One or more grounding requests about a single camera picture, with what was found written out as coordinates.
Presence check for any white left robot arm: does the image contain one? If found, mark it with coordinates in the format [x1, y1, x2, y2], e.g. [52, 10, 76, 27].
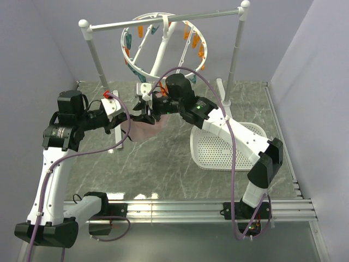
[14, 90, 131, 248]

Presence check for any teal left back peg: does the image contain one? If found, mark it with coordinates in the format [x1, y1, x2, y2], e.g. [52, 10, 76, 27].
[125, 33, 132, 50]

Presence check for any orange left clothes peg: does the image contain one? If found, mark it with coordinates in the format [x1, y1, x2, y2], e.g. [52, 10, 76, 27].
[123, 46, 130, 65]

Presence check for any teal back clothes peg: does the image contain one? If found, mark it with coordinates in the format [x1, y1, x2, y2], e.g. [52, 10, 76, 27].
[151, 26, 159, 35]

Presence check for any aluminium mounting rail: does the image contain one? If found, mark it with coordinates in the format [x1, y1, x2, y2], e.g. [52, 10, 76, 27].
[110, 199, 317, 223]

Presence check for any white clothes rack stand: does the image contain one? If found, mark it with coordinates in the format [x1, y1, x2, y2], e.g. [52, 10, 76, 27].
[78, 0, 251, 150]

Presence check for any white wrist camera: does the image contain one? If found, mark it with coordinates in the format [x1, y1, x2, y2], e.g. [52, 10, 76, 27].
[101, 90, 124, 121]
[135, 82, 153, 109]

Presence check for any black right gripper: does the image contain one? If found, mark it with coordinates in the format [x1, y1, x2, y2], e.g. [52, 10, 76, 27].
[133, 94, 183, 126]

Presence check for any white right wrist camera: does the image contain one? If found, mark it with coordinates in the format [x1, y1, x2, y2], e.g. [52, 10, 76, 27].
[135, 82, 153, 109]

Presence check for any orange right middle peg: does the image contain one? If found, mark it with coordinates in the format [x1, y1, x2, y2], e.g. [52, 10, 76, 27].
[198, 43, 205, 59]

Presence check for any orange clothes peg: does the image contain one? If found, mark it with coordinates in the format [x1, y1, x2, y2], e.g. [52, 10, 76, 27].
[123, 46, 130, 65]
[158, 82, 168, 96]

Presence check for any pink underwear navy trim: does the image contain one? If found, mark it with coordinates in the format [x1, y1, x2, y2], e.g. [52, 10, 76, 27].
[128, 116, 169, 142]

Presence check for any orange right back peg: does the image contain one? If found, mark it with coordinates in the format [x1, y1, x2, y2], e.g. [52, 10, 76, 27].
[183, 22, 190, 40]

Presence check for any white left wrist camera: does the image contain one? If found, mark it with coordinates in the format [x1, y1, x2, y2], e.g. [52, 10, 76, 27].
[101, 90, 124, 121]

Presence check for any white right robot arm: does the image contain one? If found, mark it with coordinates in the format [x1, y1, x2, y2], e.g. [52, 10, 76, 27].
[133, 73, 283, 219]

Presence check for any teal clothes peg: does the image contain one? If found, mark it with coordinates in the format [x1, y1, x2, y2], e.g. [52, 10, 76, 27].
[137, 73, 147, 83]
[151, 26, 159, 35]

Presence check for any white perforated plastic basket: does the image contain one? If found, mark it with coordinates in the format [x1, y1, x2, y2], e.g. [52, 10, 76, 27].
[190, 122, 267, 171]

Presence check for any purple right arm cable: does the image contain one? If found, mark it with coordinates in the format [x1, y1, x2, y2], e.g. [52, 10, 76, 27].
[148, 67, 272, 241]

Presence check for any teal left front peg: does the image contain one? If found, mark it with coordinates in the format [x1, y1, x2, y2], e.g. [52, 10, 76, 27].
[128, 63, 139, 76]

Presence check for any orange right upper peg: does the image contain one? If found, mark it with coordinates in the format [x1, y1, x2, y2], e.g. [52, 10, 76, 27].
[191, 32, 201, 49]

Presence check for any white round clip hanger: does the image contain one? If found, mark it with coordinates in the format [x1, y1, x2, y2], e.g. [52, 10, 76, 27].
[121, 12, 208, 81]

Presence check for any orange front clothes peg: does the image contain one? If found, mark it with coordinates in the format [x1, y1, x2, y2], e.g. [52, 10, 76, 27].
[158, 82, 168, 96]

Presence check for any teal front clothes peg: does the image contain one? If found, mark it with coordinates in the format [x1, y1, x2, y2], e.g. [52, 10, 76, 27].
[137, 73, 147, 83]

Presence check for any orange back left peg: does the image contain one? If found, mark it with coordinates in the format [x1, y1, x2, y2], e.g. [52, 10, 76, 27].
[137, 26, 143, 38]

